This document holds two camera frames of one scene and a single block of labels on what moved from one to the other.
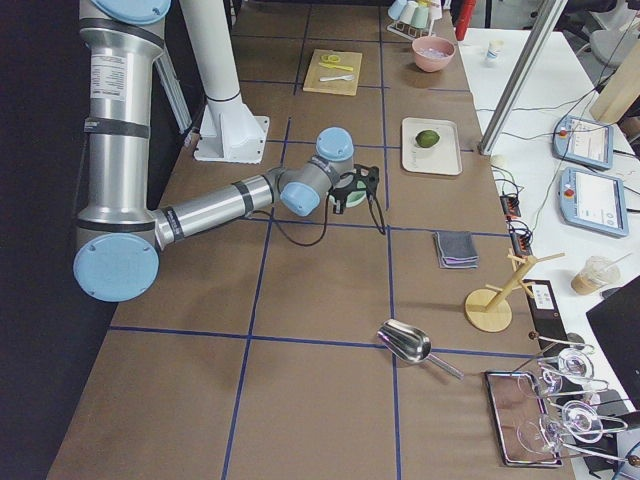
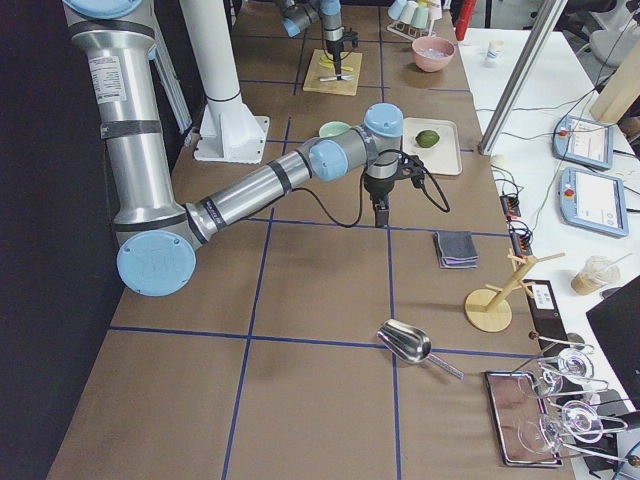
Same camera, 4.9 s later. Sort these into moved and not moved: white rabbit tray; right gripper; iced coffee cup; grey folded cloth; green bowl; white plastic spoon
Moved: green bowl; right gripper
Not moved: white rabbit tray; iced coffee cup; white plastic spoon; grey folded cloth
